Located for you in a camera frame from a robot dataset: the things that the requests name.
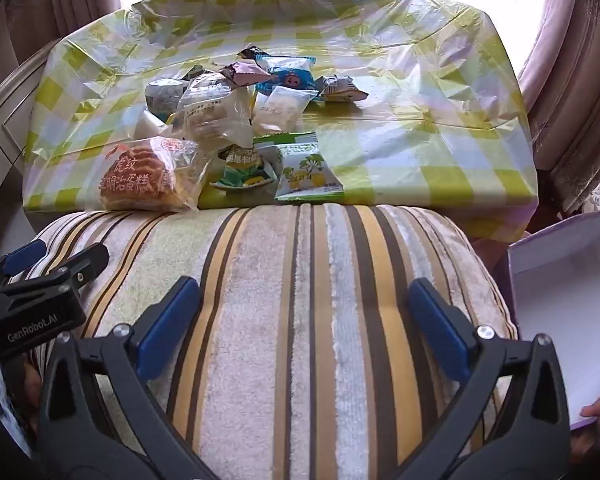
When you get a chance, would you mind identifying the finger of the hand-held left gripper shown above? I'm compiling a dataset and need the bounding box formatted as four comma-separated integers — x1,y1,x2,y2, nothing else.
0,242,110,298
0,239,49,287

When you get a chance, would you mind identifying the grey white crumpled packet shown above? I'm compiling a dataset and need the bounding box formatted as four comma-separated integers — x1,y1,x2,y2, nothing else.
319,74,369,104

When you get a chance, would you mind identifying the cream carved cabinet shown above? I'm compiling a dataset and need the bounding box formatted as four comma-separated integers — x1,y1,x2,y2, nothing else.
0,40,63,261

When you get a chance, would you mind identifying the white cardboard box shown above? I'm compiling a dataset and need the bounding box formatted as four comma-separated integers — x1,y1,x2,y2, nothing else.
507,207,600,431

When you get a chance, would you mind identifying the pink snack packet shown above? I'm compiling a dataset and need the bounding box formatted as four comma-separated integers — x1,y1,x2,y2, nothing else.
220,61,272,88

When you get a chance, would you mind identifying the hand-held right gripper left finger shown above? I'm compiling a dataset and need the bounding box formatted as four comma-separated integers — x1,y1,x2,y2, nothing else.
34,276,221,480

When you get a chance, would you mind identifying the grey nut packet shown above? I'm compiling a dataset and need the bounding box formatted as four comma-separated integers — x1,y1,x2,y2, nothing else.
145,79,191,114

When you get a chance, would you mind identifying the blue pig print packet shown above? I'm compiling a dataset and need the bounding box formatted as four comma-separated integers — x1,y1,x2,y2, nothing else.
255,55,319,94

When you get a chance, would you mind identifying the white rice cake packet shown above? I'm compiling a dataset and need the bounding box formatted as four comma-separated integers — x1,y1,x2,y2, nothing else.
251,85,312,137

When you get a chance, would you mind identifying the person's left forearm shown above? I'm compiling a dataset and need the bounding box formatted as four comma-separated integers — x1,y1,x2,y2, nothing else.
25,364,44,433

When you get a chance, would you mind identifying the clear melon bread packet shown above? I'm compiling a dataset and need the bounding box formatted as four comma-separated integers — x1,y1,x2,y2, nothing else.
176,72,254,152

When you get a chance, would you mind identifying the green checkered plastic tablecloth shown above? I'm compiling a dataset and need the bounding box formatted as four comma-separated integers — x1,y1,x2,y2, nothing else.
22,0,538,241

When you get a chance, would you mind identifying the orange tiger cake packet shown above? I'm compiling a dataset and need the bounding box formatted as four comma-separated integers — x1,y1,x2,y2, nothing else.
97,136,202,212

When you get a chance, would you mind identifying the green black small packet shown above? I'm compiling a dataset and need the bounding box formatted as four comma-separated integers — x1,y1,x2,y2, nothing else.
210,145,277,192

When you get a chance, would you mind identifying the striped towel blanket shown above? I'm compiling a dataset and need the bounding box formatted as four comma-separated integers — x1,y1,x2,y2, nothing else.
10,204,518,480

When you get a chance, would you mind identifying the pink curtain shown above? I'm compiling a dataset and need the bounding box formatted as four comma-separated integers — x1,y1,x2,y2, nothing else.
517,0,600,213
0,0,131,116

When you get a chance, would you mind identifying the plain green snack packet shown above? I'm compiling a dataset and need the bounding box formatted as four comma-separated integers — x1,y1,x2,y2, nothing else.
254,130,319,150

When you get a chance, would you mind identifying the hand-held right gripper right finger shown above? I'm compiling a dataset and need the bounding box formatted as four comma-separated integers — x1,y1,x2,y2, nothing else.
395,277,572,480

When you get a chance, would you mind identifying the green white fruit print packet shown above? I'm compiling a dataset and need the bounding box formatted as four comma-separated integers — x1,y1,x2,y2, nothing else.
274,142,344,204

